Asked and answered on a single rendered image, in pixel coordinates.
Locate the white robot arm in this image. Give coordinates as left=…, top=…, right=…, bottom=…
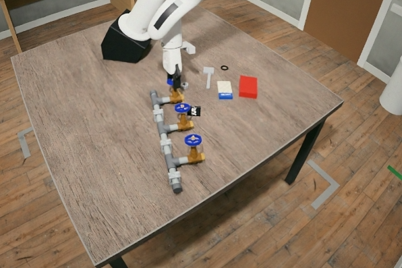
left=119, top=0, right=203, bottom=54

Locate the black tag with gold chain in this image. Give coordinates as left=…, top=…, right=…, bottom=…
left=187, top=106, right=201, bottom=116

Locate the grey and white pipe manifold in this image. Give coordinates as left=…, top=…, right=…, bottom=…
left=150, top=89, right=205, bottom=192

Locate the red block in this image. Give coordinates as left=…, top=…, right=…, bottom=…
left=239, top=76, right=257, bottom=99

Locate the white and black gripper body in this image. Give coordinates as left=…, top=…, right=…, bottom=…
left=162, top=47, right=182, bottom=74

